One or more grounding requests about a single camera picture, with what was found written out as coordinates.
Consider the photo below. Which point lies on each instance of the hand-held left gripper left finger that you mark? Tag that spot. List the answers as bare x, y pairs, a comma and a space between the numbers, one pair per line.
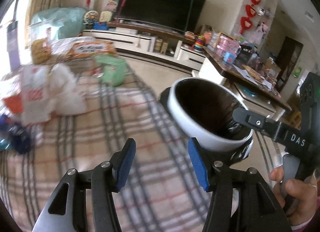
126, 164

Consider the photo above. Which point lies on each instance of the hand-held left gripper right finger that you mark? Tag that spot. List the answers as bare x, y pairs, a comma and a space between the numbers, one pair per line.
197, 164

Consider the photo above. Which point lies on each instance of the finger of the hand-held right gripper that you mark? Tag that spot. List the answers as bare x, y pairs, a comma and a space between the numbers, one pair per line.
252, 122

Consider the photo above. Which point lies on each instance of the white bin with black liner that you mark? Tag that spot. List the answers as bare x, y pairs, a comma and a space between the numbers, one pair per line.
200, 102

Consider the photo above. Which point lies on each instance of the person's right hand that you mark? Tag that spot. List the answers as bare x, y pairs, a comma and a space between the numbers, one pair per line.
297, 192

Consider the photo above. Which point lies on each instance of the plaid blanket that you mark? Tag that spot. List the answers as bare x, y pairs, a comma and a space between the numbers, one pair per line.
87, 134

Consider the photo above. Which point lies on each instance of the cluttered wooden side table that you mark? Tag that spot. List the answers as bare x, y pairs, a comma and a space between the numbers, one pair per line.
225, 68

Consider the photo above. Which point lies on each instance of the dark wooden door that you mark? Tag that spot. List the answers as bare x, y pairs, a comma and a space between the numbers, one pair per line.
290, 59

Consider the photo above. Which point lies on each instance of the pink toy box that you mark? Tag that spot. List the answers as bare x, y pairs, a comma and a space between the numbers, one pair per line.
227, 46

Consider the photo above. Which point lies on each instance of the white plastic bag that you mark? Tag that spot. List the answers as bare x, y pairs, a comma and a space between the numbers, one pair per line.
67, 92

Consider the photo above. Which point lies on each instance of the green tissue pack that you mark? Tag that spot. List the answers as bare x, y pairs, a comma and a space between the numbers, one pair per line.
112, 72

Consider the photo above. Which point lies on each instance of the blue packets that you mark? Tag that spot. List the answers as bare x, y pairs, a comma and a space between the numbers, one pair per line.
18, 134

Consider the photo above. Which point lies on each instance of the white and red paper bag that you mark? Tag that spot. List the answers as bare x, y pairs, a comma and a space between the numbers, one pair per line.
32, 92

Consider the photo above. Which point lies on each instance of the orange biscuit box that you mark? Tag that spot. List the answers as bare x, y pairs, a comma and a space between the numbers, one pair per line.
87, 48

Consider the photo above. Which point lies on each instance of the white television cabinet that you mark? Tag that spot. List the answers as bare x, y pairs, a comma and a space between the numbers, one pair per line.
130, 41

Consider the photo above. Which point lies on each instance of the orange packet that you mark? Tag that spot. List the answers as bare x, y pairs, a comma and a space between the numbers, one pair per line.
13, 104

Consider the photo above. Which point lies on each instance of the blue toy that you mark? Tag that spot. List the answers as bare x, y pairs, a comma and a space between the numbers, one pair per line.
101, 26

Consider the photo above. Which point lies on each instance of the clear cookie jar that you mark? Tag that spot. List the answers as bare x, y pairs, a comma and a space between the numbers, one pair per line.
40, 47

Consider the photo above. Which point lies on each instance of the ferris wheel toy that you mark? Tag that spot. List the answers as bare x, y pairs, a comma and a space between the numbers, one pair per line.
90, 19

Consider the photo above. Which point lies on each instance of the yellow framed card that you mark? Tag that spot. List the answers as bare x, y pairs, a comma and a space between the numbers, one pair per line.
106, 16

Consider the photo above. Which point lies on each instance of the black flat television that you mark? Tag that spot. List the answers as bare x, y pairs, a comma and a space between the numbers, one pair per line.
160, 2

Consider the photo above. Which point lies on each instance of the teal cloth bundle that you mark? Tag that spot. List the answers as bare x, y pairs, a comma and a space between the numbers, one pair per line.
65, 19

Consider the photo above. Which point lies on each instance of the house shaped sign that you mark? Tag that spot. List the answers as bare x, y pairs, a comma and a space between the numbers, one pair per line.
111, 6

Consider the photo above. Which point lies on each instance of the purple box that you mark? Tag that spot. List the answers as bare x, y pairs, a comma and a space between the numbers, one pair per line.
13, 47

